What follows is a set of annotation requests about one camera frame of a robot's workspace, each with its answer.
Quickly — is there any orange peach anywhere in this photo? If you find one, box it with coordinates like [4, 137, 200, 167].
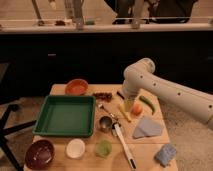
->
[130, 103, 143, 117]

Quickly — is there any green plastic cup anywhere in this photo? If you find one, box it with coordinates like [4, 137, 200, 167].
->
[95, 140, 112, 158]

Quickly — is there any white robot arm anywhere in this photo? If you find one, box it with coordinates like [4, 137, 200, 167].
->
[122, 58, 213, 130]

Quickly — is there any green plastic tray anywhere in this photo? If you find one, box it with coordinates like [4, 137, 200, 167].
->
[33, 95, 95, 137]

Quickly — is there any metal spoon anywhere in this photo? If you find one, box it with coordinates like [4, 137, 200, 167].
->
[97, 104, 118, 121]

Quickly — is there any green chili pepper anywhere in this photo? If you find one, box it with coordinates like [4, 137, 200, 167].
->
[139, 96, 155, 115]

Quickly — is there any dark purple bowl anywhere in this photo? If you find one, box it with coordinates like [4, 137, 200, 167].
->
[25, 139, 54, 170]

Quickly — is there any light blue folded cloth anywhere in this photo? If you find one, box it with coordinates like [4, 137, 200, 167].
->
[132, 117, 163, 139]

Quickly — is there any small metal cup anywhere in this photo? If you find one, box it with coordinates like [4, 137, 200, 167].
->
[99, 116, 112, 133]

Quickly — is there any yellow corn cob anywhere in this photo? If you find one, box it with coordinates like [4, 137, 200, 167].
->
[118, 105, 131, 122]

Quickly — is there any orange bowl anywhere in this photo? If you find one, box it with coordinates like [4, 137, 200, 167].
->
[65, 79, 88, 95]

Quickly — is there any dark red grape bunch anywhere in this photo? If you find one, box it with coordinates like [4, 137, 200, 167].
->
[93, 92, 112, 102]

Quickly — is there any blue sponge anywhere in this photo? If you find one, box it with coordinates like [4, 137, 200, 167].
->
[154, 144, 177, 167]

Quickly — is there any white small bowl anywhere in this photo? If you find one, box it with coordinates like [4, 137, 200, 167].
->
[66, 139, 86, 159]

